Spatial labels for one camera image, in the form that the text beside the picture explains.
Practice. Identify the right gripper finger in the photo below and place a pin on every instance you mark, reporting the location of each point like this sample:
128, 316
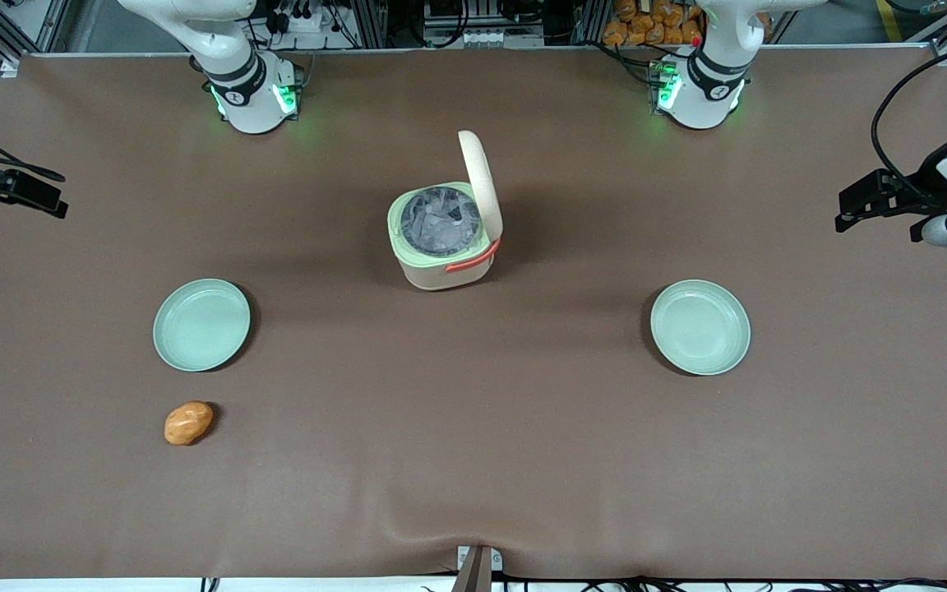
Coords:
13, 198
34, 187

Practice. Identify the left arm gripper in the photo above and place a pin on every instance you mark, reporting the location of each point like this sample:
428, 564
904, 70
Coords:
922, 188

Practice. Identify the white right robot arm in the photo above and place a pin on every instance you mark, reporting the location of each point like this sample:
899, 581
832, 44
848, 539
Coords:
243, 78

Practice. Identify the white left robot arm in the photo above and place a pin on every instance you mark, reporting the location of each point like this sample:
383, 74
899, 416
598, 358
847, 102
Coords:
708, 82

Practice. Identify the pale green round plate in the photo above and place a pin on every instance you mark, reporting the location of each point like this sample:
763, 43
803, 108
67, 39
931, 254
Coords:
699, 327
200, 325

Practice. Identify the orange-brown bread roll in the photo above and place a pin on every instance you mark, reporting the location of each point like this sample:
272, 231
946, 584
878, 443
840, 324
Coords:
188, 423

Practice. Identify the bag of orange bread rolls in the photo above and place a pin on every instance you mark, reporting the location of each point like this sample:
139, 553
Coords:
646, 25

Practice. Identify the white power strip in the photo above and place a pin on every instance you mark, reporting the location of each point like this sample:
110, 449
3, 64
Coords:
301, 16

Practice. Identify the brown table cover mat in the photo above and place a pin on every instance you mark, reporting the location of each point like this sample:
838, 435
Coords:
473, 452

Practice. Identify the metal table edge bracket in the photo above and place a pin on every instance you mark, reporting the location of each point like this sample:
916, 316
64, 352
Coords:
478, 567

